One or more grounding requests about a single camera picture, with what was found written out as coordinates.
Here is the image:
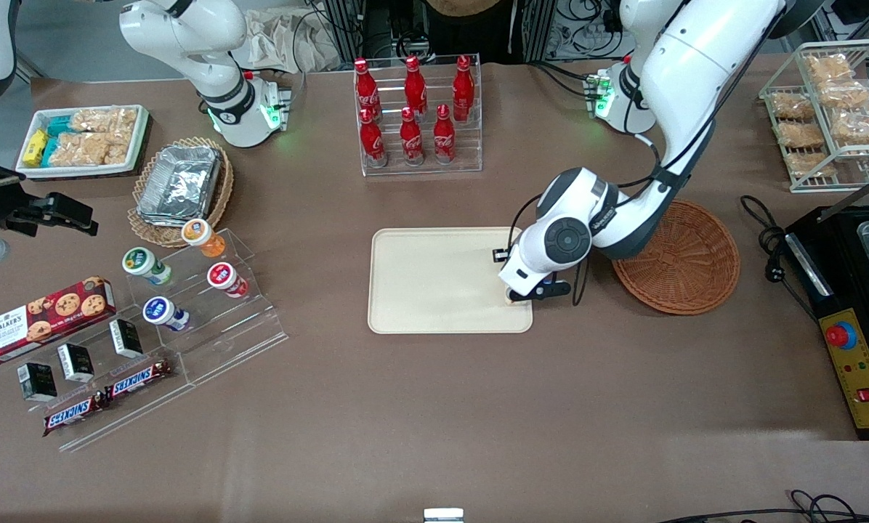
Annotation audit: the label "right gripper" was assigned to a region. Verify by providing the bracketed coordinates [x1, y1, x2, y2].
[0, 144, 99, 235]

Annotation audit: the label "beige plastic tray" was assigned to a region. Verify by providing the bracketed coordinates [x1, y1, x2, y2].
[368, 227, 534, 335]

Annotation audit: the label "white rectangular snack tray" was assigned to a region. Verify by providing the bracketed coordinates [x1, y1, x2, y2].
[15, 105, 151, 179]

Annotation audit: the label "brown wicker basket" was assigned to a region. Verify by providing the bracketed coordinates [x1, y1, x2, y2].
[612, 200, 741, 316]

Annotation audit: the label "light tan wicker basket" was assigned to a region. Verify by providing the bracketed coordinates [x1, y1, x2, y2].
[127, 137, 235, 248]

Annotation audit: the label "yellow snack pack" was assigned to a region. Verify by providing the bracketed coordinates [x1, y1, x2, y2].
[22, 129, 49, 167]

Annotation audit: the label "rice cracker pack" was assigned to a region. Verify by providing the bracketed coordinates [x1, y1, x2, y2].
[785, 151, 838, 179]
[830, 113, 869, 147]
[776, 121, 826, 150]
[804, 54, 854, 83]
[820, 80, 869, 110]
[771, 92, 817, 121]
[48, 131, 132, 168]
[70, 108, 139, 137]

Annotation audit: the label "red Walkers cookie box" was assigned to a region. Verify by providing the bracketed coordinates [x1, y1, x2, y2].
[0, 276, 117, 365]

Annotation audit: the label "green lid gum jar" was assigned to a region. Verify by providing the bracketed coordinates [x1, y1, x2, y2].
[121, 247, 174, 286]

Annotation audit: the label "stack of foil trays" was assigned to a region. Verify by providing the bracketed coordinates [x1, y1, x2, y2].
[137, 145, 223, 227]

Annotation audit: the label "small black box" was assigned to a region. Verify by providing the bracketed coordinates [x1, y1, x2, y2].
[17, 362, 58, 403]
[109, 318, 145, 360]
[57, 343, 96, 384]

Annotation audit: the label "clear acrylic bottle rack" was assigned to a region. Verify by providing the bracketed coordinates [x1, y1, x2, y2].
[353, 54, 483, 177]

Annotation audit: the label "blue lid gum jar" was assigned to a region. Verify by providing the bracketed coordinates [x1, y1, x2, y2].
[142, 296, 190, 333]

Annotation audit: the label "orange lid gum jar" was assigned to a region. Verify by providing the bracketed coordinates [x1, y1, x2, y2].
[181, 219, 227, 259]

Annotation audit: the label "red cola bottle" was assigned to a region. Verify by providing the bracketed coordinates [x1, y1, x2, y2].
[432, 104, 456, 165]
[452, 54, 476, 123]
[360, 108, 389, 169]
[354, 58, 381, 121]
[403, 56, 429, 118]
[399, 107, 426, 167]

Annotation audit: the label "Snickers bar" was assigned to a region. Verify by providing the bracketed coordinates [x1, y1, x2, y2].
[104, 358, 174, 401]
[42, 392, 110, 437]

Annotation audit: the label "red lid gum jar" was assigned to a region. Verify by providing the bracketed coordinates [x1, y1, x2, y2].
[207, 262, 250, 299]

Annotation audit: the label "clear acrylic stepped stand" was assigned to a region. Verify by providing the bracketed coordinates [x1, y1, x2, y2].
[0, 309, 195, 453]
[124, 229, 290, 387]

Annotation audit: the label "brown rounded object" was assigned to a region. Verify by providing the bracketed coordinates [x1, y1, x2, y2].
[427, 0, 505, 17]

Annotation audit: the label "beige cloth bag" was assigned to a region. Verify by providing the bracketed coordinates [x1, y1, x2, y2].
[231, 9, 341, 74]

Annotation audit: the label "black machine yellow control panel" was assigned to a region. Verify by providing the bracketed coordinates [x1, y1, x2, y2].
[783, 173, 869, 441]

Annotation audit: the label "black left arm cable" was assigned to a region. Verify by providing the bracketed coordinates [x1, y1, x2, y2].
[507, 22, 771, 307]

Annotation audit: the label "black left base cable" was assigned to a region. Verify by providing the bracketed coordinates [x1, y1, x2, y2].
[528, 60, 597, 100]

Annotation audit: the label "black power cable with plug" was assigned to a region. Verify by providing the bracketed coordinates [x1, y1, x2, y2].
[740, 195, 820, 321]

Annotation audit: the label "black background cable bundle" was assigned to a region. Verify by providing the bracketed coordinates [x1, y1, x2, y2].
[558, 0, 624, 41]

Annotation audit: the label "white wire rack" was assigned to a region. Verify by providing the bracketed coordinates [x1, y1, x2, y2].
[759, 40, 869, 194]

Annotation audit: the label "grey right base cable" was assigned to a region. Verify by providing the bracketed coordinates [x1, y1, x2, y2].
[282, 7, 313, 111]

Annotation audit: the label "aluminium profile frame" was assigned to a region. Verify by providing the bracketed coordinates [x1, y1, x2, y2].
[320, 0, 559, 66]

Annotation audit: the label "black floor cables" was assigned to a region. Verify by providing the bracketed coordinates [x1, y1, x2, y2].
[656, 490, 869, 523]

